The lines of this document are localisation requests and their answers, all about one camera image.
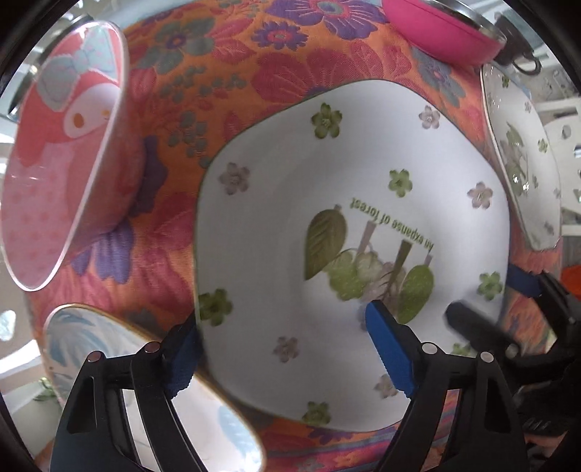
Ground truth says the pink cartoon bowl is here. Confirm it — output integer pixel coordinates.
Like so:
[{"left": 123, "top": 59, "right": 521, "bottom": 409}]
[{"left": 0, "top": 20, "right": 150, "bottom": 291}]

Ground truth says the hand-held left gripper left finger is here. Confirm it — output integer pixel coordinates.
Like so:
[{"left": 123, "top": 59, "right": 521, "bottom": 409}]
[{"left": 49, "top": 313, "right": 205, "bottom": 472}]

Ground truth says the orange floral tablecloth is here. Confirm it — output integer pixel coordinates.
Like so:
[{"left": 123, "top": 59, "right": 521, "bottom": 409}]
[{"left": 27, "top": 0, "right": 564, "bottom": 472}]

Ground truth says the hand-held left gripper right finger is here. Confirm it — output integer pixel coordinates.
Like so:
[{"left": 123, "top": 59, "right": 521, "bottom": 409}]
[{"left": 364, "top": 300, "right": 529, "bottom": 472}]

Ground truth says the small white floral plate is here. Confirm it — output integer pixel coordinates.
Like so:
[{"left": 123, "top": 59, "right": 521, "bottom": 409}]
[{"left": 480, "top": 64, "right": 564, "bottom": 251}]

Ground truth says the blue feather print plate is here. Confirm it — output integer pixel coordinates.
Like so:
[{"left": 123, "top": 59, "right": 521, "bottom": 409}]
[{"left": 43, "top": 304, "right": 264, "bottom": 472}]

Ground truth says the white floral square plate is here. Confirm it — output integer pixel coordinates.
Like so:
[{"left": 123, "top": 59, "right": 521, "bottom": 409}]
[{"left": 194, "top": 79, "right": 513, "bottom": 432}]

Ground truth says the pink steel bowl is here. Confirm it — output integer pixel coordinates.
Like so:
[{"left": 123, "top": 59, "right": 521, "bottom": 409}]
[{"left": 381, "top": 0, "right": 508, "bottom": 64}]

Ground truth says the brown metal mug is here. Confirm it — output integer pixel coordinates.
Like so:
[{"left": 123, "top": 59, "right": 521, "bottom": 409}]
[{"left": 492, "top": 13, "right": 543, "bottom": 76}]

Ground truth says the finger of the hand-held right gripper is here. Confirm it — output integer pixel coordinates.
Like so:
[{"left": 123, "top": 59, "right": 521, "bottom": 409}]
[
  {"left": 505, "top": 264, "right": 581, "bottom": 346},
  {"left": 446, "top": 301, "right": 521, "bottom": 360}
]

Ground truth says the white chair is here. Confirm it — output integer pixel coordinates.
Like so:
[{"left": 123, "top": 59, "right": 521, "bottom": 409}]
[{"left": 531, "top": 95, "right": 581, "bottom": 214}]

